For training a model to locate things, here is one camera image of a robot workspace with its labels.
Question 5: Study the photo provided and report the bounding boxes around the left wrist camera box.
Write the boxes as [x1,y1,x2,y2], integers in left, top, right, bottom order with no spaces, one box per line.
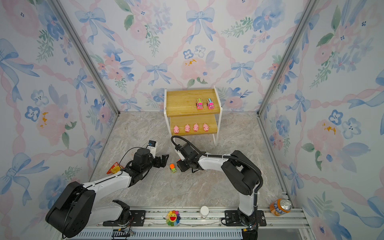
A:
[147,140,157,158]

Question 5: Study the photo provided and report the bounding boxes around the black corrugated cable conduit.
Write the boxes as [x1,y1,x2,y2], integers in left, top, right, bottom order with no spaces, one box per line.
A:
[170,135,264,193]

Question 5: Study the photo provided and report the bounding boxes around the rainbow smiling flower toy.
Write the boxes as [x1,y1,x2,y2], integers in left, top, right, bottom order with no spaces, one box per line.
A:
[166,210,181,227]

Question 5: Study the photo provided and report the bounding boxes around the pink toy pig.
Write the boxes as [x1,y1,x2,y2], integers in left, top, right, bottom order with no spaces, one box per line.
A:
[203,124,210,132]
[185,124,191,133]
[193,124,199,132]
[173,126,180,134]

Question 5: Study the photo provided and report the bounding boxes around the aluminium corner post right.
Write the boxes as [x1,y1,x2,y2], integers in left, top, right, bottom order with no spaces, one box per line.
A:
[257,0,318,118]

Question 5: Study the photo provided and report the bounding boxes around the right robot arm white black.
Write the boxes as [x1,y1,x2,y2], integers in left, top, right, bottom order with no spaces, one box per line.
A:
[175,143,264,227]

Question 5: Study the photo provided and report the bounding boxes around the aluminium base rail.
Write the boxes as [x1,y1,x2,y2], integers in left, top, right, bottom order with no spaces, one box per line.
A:
[75,207,315,240]

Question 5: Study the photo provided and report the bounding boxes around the aluminium corner post left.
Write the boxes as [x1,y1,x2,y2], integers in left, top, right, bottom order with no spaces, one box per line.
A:
[48,1,120,116]

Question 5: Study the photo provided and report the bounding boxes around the orange soda can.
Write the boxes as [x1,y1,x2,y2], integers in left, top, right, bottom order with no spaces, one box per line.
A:
[270,199,292,216]

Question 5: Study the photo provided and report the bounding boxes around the white-framed wooden two-tier shelf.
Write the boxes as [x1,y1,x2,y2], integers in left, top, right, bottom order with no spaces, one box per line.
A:
[164,87,223,146]

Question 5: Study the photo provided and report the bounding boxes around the orange green toy truck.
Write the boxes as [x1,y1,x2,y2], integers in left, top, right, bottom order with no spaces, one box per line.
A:
[170,164,177,173]

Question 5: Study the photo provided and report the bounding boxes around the pink toy truck blue top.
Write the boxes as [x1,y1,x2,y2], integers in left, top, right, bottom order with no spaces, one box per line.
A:
[207,98,215,110]

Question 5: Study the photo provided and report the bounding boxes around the pink toy truck green top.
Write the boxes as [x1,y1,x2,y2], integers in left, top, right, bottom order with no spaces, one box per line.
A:
[196,98,204,110]

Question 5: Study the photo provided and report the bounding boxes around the red yellow snack packet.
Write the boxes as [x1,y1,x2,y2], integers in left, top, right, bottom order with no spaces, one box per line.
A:
[107,162,122,175]

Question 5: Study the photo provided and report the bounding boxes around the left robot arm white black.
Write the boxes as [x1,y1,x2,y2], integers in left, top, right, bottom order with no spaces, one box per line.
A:
[46,148,169,238]

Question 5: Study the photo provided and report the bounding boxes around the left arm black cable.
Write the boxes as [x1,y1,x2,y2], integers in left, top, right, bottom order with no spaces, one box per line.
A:
[117,146,149,173]

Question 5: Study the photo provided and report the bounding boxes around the white round knob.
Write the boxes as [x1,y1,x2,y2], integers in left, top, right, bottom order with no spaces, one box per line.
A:
[200,206,210,219]

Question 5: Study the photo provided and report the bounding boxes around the aluminium corner post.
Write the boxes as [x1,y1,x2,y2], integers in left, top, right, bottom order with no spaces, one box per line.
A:
[257,0,318,118]
[48,1,120,116]

